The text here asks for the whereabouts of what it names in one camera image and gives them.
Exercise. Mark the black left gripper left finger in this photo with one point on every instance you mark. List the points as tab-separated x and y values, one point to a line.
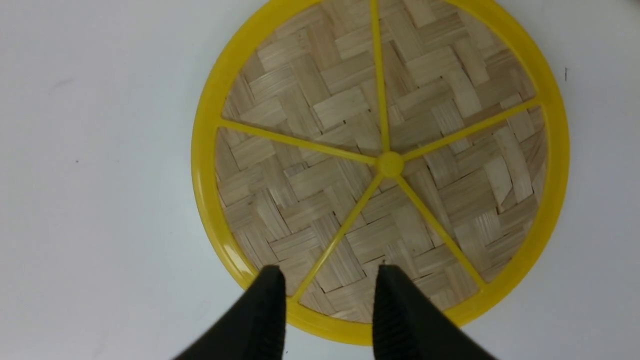
254	328

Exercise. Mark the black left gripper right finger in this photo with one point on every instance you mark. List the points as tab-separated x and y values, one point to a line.
407	326

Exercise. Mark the yellow bamboo steamer lid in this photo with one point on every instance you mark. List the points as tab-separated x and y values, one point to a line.
334	136

